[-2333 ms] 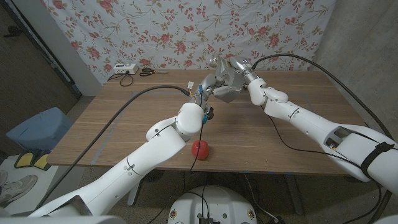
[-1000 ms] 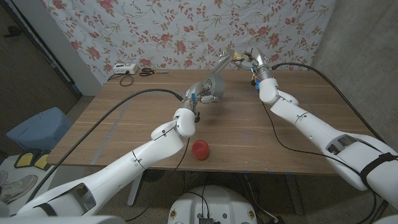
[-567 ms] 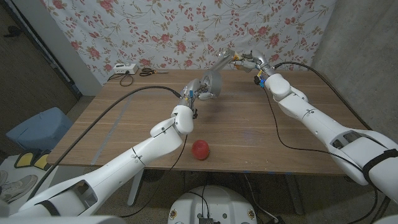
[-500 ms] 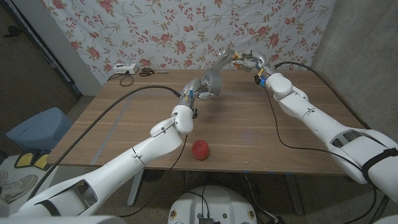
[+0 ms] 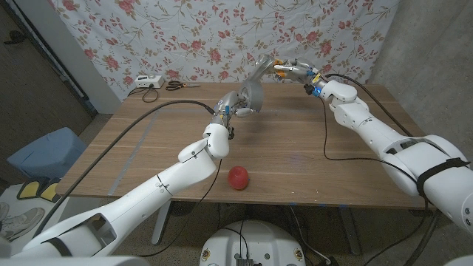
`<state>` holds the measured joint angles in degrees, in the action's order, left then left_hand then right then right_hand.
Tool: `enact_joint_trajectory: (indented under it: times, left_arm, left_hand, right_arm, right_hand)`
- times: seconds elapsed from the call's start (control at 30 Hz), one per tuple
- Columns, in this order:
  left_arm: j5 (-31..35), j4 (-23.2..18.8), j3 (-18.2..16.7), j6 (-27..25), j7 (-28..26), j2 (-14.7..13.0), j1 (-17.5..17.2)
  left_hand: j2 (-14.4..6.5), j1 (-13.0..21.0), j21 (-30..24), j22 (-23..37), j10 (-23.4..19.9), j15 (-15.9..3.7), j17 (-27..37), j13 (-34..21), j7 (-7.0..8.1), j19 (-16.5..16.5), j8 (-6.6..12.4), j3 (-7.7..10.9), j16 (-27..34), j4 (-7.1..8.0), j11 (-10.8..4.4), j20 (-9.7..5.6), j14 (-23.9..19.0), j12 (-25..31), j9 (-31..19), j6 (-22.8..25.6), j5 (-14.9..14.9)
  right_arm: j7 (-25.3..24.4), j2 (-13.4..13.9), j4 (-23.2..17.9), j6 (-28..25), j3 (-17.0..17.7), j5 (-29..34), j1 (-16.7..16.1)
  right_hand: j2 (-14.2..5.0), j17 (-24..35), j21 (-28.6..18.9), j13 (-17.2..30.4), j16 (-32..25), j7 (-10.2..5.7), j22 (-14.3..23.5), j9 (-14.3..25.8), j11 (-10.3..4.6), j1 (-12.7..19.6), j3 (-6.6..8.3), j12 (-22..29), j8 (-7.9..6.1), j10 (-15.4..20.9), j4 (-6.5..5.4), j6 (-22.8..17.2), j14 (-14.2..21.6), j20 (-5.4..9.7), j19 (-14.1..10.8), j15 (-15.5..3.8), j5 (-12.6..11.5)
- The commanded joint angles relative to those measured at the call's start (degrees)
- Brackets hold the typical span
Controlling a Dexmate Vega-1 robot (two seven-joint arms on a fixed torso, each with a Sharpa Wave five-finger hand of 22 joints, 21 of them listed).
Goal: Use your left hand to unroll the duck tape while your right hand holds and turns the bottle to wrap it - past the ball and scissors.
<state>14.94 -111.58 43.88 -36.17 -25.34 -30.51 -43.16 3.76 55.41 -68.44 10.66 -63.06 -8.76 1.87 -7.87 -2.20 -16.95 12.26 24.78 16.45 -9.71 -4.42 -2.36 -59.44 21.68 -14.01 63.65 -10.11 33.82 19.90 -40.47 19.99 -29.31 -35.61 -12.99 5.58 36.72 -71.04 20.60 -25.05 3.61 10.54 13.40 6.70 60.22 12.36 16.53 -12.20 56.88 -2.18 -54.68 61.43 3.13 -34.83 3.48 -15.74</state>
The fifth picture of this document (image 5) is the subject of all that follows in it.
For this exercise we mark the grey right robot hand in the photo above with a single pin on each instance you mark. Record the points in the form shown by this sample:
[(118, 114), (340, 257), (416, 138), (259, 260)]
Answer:
[(299, 72)]

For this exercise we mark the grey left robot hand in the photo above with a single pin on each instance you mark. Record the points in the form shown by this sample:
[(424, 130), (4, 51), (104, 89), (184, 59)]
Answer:
[(227, 103)]

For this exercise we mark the grey duct tape roll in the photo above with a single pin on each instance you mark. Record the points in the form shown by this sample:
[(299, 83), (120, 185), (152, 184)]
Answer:
[(253, 96)]

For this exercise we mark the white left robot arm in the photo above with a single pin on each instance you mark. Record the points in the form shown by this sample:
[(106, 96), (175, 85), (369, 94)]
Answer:
[(148, 192)]

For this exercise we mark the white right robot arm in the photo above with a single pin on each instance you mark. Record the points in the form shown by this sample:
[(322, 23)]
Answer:
[(369, 125)]

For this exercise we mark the red apple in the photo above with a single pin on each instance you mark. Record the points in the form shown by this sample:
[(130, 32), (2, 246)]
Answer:
[(238, 178)]

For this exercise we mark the white power adapter box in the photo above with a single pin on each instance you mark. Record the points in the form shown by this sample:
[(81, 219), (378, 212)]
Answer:
[(149, 82)]

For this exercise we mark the floral backdrop cloth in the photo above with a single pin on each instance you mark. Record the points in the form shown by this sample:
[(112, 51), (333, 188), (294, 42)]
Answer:
[(184, 22)]

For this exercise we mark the black round floor fan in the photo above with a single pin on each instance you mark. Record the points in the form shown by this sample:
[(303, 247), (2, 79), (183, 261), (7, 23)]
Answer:
[(183, 208)]

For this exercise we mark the white table leg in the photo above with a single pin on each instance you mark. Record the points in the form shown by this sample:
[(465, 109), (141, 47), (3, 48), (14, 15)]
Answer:
[(350, 232), (160, 225)]

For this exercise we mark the white robot torso base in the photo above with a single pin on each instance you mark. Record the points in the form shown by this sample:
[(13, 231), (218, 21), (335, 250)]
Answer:
[(266, 240)]

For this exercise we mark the blue padded stool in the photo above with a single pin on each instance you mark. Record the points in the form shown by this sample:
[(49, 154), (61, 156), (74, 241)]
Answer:
[(48, 151)]

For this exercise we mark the yellow black slipper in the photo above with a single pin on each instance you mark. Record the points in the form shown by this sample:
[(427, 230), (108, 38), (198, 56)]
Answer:
[(29, 189), (51, 190)]

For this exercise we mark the grey sneaker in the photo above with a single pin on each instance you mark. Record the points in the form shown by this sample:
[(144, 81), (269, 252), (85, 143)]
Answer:
[(22, 221)]

